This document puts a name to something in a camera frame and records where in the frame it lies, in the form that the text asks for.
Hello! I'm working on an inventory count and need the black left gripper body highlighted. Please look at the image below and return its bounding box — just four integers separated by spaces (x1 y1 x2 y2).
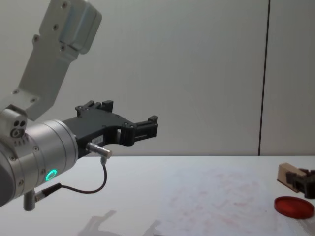
61 110 135 158

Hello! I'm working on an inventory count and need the thin dark gripper cable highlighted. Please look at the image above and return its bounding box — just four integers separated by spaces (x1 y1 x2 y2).
33 142 113 199

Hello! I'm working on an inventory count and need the pale wooden block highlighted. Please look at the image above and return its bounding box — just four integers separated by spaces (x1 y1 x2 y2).
278 163 306 193

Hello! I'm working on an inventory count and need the round red plastic lid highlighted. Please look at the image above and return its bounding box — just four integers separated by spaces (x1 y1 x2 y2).
274 195 315 220

